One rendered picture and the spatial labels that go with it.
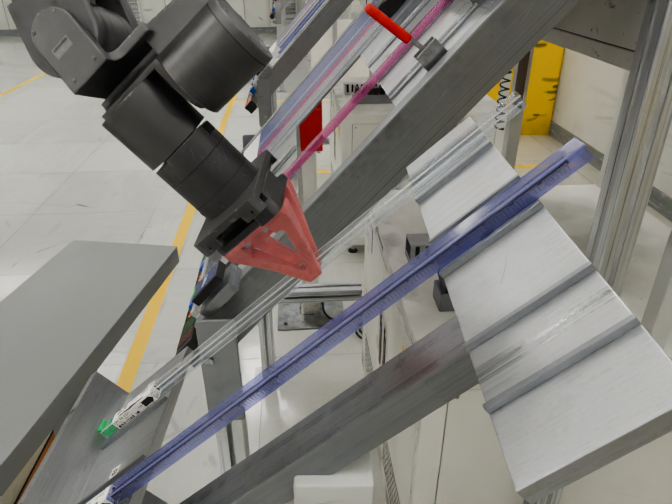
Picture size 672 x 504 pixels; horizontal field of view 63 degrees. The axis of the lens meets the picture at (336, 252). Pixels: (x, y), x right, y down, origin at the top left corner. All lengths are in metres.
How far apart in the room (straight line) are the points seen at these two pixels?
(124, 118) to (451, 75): 0.36
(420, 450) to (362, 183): 0.47
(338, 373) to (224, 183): 1.38
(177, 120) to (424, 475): 0.74
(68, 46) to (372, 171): 0.36
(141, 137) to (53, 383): 0.58
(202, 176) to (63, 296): 0.75
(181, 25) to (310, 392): 1.39
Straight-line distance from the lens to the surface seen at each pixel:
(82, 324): 1.04
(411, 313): 0.95
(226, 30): 0.40
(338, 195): 0.66
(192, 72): 0.41
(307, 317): 1.99
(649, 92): 0.69
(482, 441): 0.96
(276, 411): 1.66
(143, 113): 0.42
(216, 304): 0.70
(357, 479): 0.44
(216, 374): 0.75
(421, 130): 0.65
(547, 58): 4.17
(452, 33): 0.73
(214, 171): 0.42
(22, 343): 1.04
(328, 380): 1.74
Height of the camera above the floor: 1.16
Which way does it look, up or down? 29 degrees down
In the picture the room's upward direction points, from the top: straight up
